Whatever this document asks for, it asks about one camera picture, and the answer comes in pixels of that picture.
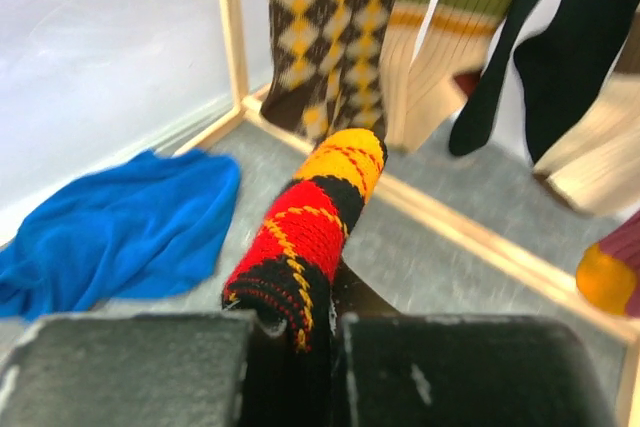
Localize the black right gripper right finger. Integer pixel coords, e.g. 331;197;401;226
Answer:
335;314;617;427

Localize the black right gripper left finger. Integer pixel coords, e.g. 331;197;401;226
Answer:
1;313;252;426

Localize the argyle black red sock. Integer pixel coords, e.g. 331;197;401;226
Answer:
222;128;387;353

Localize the brown argyle sock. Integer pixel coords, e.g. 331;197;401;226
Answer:
260;0;395;143

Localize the blue cloth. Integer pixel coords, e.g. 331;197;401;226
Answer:
1;150;241;321

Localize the wooden clothes rack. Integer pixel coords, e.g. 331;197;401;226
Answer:
175;0;639;426

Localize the purple striped sock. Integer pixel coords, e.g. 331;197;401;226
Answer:
576;212;639;318

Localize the brown striped sock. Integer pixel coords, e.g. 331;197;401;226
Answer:
380;0;511;152

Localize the beige brown sock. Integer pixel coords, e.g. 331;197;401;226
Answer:
534;73;639;215

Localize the black white striped sock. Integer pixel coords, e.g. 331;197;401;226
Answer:
448;0;639;161

